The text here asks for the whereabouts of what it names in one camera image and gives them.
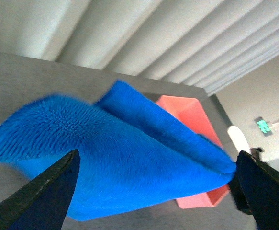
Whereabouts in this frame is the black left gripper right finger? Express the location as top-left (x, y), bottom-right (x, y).
top-left (229, 151), bottom-right (279, 230)

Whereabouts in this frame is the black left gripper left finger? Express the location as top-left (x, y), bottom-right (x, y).
top-left (0, 150), bottom-right (79, 230)

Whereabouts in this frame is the blue microfiber cloth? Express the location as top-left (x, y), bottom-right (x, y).
top-left (0, 81), bottom-right (236, 221)

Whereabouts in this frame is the white chair back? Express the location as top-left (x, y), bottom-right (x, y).
top-left (227, 126), bottom-right (250, 153)

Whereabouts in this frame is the green exit sign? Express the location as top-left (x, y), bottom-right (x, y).
top-left (254, 117), bottom-right (273, 137)

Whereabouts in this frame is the pink plastic bin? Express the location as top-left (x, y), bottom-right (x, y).
top-left (156, 95), bottom-right (230, 209)

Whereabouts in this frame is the white pleated curtain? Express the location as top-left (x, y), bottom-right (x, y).
top-left (0, 0), bottom-right (279, 94)

